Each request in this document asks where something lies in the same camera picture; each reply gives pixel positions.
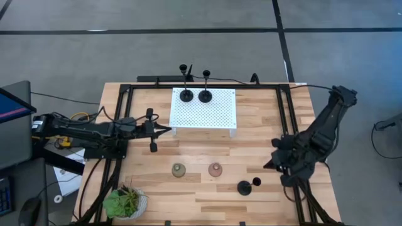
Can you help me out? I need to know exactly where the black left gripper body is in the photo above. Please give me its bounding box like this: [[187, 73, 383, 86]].
[[138, 107, 158, 153]]

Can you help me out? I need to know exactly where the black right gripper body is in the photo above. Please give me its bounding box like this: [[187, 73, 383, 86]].
[[271, 134, 315, 188]]

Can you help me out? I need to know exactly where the tall black metal candlestick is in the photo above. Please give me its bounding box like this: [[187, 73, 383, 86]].
[[178, 64, 194, 103], [198, 70, 213, 104], [237, 177, 262, 196]]

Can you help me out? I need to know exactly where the pink ribbed glass candle holder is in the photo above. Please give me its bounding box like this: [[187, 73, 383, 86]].
[[208, 162, 224, 178]]

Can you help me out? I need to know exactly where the black power strip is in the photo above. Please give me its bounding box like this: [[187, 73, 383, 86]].
[[137, 75, 189, 83]]

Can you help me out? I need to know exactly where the white perforated metal shelf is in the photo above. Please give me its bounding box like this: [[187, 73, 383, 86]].
[[168, 87, 237, 138]]

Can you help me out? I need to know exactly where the green plant in white pot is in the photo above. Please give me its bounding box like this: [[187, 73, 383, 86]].
[[102, 185, 149, 220]]

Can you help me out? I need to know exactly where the white paper sheet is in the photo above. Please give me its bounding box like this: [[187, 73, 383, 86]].
[[52, 148, 86, 197]]

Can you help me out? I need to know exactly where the grey desk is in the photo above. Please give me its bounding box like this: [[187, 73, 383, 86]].
[[0, 156, 48, 226]]

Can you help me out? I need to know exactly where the laptop with blue screen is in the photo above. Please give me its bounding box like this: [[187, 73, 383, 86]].
[[0, 80, 38, 170]]

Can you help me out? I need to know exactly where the black computer mouse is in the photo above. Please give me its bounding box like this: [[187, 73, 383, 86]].
[[18, 196, 42, 226]]

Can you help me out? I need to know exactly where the dark computer keyboard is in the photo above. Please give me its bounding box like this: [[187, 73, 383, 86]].
[[0, 175, 14, 217]]

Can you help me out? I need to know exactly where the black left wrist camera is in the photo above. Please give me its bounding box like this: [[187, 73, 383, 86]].
[[114, 116, 138, 132]]

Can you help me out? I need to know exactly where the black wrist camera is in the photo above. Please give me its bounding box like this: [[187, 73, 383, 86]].
[[114, 116, 138, 132], [309, 130, 334, 154]]

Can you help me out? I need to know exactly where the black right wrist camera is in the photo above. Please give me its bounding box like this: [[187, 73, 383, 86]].
[[309, 130, 334, 154]]

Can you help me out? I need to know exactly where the yellow cable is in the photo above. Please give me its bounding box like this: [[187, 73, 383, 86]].
[[70, 111, 91, 122]]

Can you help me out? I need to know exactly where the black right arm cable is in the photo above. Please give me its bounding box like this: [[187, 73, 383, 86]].
[[288, 83, 335, 92]]

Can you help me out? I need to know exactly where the black aluminium table frame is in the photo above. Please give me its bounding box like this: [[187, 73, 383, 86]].
[[72, 80, 345, 226]]

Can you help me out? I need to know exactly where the thin black floor cable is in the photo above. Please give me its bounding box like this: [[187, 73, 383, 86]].
[[30, 92, 101, 105]]

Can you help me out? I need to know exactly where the black floor cable with plug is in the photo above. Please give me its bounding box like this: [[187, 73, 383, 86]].
[[371, 120, 402, 159]]

